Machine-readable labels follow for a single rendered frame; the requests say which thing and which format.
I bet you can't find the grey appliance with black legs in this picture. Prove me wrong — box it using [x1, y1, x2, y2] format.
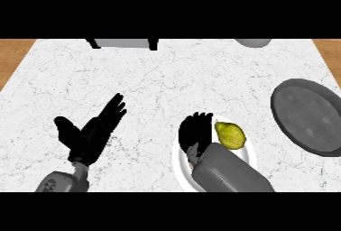
[86, 39, 160, 51]

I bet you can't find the yellow-green cupcake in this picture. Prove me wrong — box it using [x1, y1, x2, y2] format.
[215, 121, 249, 151]

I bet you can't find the white plate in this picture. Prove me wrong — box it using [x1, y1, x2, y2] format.
[170, 114, 259, 193]

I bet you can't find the grey round object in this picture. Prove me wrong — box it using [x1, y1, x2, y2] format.
[235, 39, 274, 49]

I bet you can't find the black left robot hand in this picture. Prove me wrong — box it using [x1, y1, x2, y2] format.
[54, 92, 129, 167]

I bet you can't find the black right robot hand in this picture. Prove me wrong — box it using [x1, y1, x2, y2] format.
[178, 112, 215, 159]

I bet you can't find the dark grey pan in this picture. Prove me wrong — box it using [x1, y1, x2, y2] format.
[271, 78, 341, 158]

